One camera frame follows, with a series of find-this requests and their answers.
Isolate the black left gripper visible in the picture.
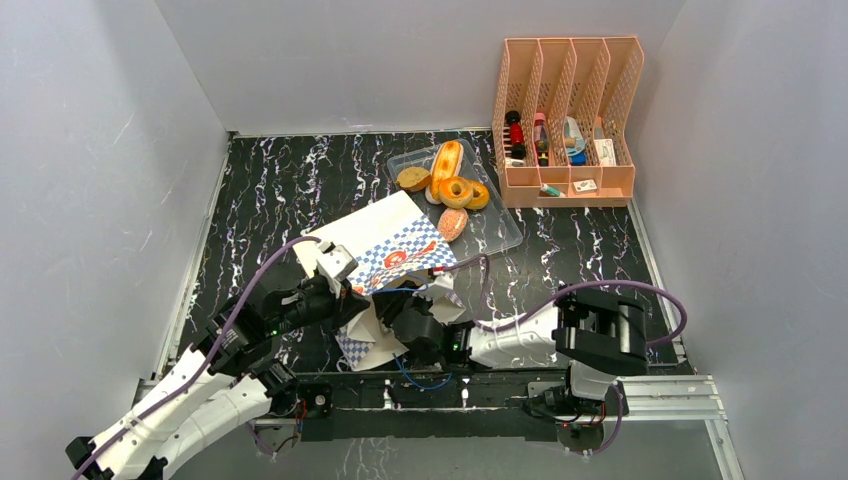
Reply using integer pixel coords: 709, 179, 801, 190
271, 275, 372, 335

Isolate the checkered paper bread bag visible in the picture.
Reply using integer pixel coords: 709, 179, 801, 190
312, 192, 463, 371

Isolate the small orange fake bread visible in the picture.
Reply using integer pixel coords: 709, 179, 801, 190
437, 208, 469, 243

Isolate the pale bagel fake bread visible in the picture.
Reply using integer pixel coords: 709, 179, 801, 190
438, 176, 473, 209

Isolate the round yellow fake bun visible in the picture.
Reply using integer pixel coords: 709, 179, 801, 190
465, 180, 490, 211

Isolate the brown round fake bread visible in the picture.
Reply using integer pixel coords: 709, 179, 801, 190
395, 166, 432, 193

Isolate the yellow fake bread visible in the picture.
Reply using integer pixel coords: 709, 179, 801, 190
425, 140, 464, 205

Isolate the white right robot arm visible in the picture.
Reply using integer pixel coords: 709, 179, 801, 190
375, 289, 648, 421

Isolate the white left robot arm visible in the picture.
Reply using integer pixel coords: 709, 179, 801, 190
65, 273, 370, 479

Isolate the green tipped tube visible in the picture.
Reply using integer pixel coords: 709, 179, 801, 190
539, 183, 567, 198

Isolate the small white card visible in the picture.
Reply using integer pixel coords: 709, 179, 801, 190
572, 179, 598, 195

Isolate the red pink bottle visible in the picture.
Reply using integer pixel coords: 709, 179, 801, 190
533, 112, 549, 167

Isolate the red black dumbbell toy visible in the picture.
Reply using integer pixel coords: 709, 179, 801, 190
505, 110, 527, 160

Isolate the peach desk file organizer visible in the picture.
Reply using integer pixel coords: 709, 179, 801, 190
492, 36, 645, 208

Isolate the blue tape roll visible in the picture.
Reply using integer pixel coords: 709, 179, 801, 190
563, 116, 587, 166

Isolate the white small box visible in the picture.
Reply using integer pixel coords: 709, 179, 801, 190
593, 116, 617, 167

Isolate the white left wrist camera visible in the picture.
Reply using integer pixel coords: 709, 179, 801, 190
316, 241, 359, 284

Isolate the aluminium front rail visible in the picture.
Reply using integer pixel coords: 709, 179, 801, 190
127, 374, 729, 427

